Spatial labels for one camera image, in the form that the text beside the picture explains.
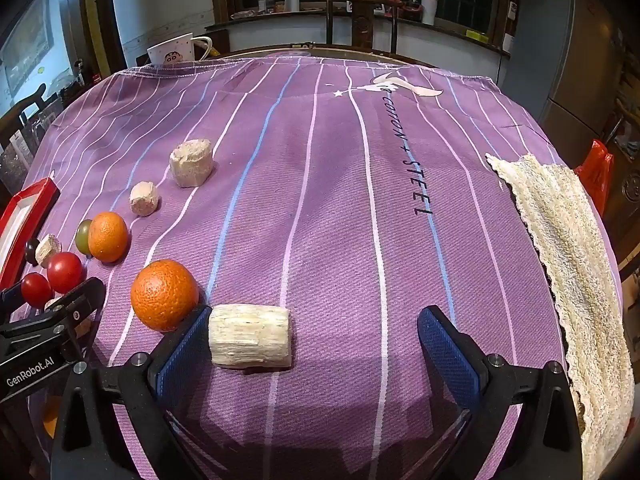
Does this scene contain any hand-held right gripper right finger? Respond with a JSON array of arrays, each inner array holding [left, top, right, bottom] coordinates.
[[417, 305, 583, 480]]

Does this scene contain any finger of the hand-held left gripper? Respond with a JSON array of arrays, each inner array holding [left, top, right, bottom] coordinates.
[[0, 276, 106, 356], [0, 285, 23, 317]]

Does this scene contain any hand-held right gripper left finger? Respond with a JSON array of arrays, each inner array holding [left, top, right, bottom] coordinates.
[[50, 304, 213, 480]]

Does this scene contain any red cherry tomato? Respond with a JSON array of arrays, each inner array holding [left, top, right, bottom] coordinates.
[[46, 252, 84, 294], [21, 272, 54, 309]]

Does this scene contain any long sugarcane piece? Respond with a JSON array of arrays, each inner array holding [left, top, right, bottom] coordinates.
[[208, 303, 293, 371]]

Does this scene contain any red rectangular tray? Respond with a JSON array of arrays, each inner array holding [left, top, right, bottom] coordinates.
[[0, 176, 62, 286]]

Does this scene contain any green grape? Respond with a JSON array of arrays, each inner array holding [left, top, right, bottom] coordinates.
[[75, 219, 95, 253]]

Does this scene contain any medium sugarcane chunk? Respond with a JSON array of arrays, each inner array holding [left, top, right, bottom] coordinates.
[[129, 181, 161, 217]]

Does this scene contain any cream knitted towel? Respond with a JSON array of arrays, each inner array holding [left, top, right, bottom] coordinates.
[[485, 152, 623, 480]]

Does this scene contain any purple striped tablecloth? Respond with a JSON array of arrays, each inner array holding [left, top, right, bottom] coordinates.
[[22, 55, 623, 480]]

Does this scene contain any large sugarcane chunk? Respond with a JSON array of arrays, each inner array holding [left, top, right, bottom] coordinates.
[[169, 138, 215, 189]]

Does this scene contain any brown wooden armchair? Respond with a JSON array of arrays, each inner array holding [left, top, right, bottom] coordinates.
[[0, 85, 47, 148]]

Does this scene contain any orange plastic bag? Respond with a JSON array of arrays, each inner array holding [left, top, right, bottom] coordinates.
[[575, 139, 615, 211]]

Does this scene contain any white cartoon mug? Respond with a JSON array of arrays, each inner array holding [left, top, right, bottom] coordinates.
[[146, 32, 213, 67]]

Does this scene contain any grey refrigerator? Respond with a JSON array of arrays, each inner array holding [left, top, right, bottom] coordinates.
[[502, 0, 626, 168]]

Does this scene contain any white counter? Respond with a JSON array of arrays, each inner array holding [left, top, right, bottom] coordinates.
[[205, 5, 511, 58]]

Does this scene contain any dark wooden chair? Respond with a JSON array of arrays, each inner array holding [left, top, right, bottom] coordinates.
[[319, 0, 405, 53]]

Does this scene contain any white tumbler with straw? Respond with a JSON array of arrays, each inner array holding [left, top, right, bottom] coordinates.
[[412, 0, 438, 26]]

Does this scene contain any framed wall picture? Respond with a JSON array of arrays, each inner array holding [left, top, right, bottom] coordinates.
[[0, 0, 56, 106]]

